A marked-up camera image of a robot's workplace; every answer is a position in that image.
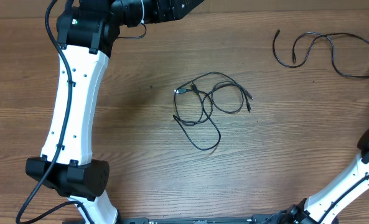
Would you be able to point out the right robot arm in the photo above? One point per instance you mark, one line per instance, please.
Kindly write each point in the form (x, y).
(324, 206)

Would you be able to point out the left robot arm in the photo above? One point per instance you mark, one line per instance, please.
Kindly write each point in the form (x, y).
(84, 42)

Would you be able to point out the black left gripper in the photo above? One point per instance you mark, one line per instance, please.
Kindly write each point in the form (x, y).
(174, 12)

